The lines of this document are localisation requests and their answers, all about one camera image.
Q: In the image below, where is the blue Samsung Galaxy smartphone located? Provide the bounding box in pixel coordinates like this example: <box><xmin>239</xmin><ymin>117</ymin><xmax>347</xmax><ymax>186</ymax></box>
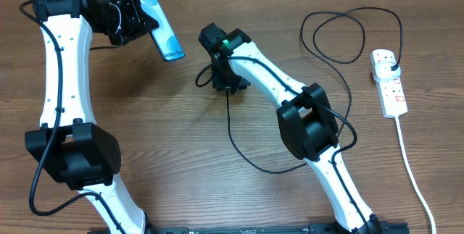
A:
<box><xmin>140</xmin><ymin>0</ymin><xmax>185</xmax><ymax>62</ymax></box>

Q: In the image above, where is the black USB-C charging cable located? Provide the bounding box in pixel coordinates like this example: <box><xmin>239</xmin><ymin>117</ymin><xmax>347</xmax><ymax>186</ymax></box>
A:
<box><xmin>225</xmin><ymin>7</ymin><xmax>404</xmax><ymax>175</ymax></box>

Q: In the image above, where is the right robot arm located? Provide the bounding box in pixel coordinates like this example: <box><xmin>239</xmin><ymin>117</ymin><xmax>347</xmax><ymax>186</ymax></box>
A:
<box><xmin>199</xmin><ymin>23</ymin><xmax>382</xmax><ymax>233</ymax></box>

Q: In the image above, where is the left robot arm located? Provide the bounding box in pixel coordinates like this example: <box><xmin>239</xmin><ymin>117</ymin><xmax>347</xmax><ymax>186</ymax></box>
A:
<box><xmin>25</xmin><ymin>0</ymin><xmax>159</xmax><ymax>233</ymax></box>

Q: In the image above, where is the white charger plug adapter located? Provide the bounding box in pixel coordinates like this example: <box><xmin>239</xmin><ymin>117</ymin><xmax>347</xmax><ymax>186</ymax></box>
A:
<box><xmin>373</xmin><ymin>62</ymin><xmax>401</xmax><ymax>83</ymax></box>

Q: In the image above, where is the white power strip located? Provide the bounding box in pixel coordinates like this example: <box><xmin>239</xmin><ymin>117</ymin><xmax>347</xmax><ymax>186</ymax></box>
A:
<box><xmin>370</xmin><ymin>49</ymin><xmax>407</xmax><ymax>118</ymax></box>

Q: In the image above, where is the white power strip cord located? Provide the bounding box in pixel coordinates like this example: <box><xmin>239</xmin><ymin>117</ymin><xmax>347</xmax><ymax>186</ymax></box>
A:
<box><xmin>394</xmin><ymin>115</ymin><xmax>437</xmax><ymax>234</ymax></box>

